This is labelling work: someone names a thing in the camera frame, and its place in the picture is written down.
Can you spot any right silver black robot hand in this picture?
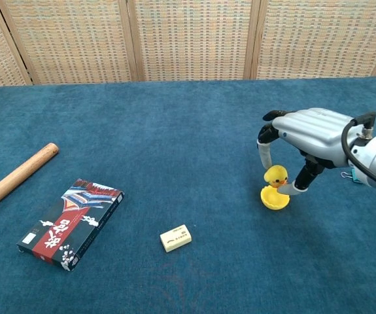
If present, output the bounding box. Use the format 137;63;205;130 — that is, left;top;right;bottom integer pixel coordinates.
256;108;357;197

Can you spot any small yellow rubber duck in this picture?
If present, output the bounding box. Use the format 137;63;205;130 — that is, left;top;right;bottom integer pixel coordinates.
264;165;289;188

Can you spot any yellow plastic eggshell half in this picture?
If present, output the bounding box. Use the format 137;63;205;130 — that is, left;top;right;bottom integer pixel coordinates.
260;184;291;211

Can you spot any teal binder clip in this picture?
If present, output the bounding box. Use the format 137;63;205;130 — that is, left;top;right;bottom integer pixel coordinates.
340;169;362;185

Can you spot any blue felt table mat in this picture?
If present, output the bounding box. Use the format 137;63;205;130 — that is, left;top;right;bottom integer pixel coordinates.
0;75;376;314

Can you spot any woven rattan folding screen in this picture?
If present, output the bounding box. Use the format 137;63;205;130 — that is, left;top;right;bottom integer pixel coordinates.
0;0;376;88

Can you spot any cream rectangular eraser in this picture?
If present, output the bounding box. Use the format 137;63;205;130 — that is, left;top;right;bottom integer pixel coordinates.
160;224;194;253

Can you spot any black red printed box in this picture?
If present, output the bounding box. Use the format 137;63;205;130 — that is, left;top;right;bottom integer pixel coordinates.
16;178;125;272

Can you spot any wooden rolling pin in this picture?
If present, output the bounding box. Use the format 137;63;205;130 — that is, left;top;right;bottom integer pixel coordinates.
0;142;60;219

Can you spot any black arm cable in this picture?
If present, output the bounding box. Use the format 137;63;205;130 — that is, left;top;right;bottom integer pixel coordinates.
341;111;376;193

